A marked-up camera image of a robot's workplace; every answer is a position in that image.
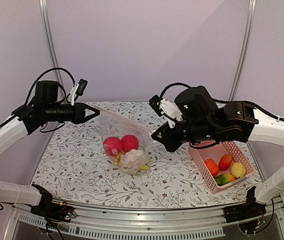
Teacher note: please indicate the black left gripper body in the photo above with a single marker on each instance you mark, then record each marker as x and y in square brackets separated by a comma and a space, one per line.
[78, 110]

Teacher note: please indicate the red orange toy mango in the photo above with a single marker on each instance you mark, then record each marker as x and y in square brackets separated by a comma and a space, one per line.
[225, 162]

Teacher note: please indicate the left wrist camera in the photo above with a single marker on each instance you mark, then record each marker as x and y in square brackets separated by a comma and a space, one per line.
[76, 91]

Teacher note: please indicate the aluminium frame post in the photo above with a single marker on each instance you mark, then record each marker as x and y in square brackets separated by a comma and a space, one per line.
[43, 7]
[244, 48]

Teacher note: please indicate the orange toy tangerine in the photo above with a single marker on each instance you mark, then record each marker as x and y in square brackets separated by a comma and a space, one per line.
[212, 167]

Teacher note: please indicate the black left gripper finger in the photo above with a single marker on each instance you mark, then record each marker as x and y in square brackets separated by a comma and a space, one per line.
[90, 112]
[91, 116]

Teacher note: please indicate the yellow toy corn piece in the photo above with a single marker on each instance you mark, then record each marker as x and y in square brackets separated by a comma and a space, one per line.
[238, 170]

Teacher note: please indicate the pink plastic basket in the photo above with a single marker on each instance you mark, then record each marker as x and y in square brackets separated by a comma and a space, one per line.
[215, 162]

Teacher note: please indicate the red toy apple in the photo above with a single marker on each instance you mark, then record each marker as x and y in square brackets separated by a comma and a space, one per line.
[112, 146]
[130, 142]

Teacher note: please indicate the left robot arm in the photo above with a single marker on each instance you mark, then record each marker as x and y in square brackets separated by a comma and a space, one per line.
[46, 102]

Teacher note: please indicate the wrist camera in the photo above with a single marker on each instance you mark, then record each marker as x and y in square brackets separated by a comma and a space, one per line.
[76, 91]
[164, 107]

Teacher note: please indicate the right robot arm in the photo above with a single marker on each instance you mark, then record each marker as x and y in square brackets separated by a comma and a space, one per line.
[195, 118]

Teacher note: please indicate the left aluminium frame post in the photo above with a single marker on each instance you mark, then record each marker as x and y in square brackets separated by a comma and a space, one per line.
[43, 7]

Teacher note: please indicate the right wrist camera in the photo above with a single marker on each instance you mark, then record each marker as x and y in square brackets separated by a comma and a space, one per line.
[164, 107]

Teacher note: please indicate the white toy cauliflower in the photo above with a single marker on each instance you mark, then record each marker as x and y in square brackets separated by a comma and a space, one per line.
[133, 161]

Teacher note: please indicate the green orange toy mango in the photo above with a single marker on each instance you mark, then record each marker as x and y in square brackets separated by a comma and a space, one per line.
[224, 179]

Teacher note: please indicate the yellow toy banana bunch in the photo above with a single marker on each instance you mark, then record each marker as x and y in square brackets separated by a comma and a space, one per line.
[117, 159]

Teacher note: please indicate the clear zip top bag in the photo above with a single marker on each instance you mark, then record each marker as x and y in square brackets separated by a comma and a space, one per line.
[113, 124]

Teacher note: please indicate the floral table mat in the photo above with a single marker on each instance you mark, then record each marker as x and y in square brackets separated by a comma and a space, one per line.
[74, 168]

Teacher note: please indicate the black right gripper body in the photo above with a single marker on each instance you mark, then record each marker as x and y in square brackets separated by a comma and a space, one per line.
[174, 143]

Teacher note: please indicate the small circuit board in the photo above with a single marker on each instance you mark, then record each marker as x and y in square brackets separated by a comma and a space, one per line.
[69, 215]

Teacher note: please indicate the right aluminium frame post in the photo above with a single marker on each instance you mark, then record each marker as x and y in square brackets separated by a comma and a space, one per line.
[244, 48]

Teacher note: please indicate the front aluminium rail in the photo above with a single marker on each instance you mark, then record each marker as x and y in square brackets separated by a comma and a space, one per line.
[101, 222]

